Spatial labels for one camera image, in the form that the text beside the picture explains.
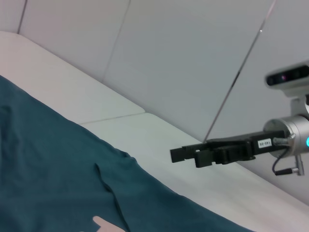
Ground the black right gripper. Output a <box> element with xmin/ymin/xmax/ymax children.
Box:
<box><xmin>170</xmin><ymin>130</ymin><xmax>286</xmax><ymax>169</ymax></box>

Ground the teal t-shirt with white lettering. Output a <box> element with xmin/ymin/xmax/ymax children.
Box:
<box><xmin>0</xmin><ymin>74</ymin><xmax>257</xmax><ymax>232</ymax></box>

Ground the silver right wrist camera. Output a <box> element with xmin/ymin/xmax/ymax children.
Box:
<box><xmin>265</xmin><ymin>61</ymin><xmax>309</xmax><ymax>116</ymax></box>

